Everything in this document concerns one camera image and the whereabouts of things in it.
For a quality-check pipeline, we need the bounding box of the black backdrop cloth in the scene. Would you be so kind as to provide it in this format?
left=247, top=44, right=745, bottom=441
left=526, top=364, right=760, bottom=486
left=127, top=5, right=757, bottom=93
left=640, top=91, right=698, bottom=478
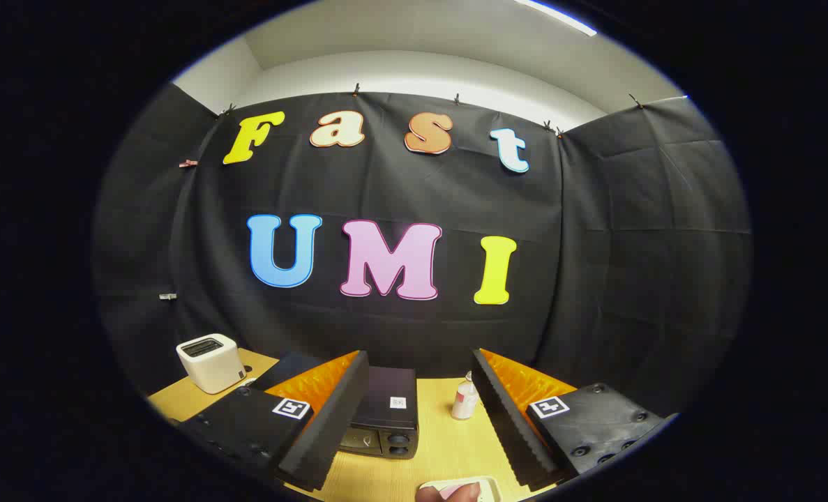
left=93, top=82, right=753, bottom=419

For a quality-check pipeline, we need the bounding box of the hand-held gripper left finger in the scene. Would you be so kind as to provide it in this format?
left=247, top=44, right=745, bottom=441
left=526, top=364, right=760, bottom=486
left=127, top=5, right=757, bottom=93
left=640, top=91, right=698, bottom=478
left=176, top=351, right=370, bottom=492

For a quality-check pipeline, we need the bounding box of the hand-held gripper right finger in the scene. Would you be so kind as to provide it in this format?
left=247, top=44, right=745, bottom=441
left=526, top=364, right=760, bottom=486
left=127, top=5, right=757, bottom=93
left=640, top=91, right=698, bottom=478
left=471, top=349, right=665, bottom=491

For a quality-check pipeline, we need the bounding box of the white bread toaster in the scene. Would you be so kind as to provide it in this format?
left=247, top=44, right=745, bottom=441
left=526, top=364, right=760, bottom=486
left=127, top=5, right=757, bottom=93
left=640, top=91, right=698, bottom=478
left=176, top=333, right=248, bottom=395

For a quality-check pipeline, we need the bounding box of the clear plastic bottle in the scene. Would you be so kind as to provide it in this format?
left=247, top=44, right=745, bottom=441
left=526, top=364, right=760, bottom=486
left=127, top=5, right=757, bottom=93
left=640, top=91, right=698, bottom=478
left=451, top=371, right=481, bottom=420

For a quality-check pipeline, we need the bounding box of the black toaster oven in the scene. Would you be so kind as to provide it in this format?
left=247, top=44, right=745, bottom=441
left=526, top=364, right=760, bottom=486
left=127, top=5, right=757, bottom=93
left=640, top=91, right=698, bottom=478
left=250, top=352, right=419, bottom=459

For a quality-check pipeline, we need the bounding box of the cream square food tray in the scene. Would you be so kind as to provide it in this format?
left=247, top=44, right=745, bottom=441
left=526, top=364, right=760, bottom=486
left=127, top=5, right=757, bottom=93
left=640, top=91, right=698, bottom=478
left=419, top=476, right=502, bottom=502

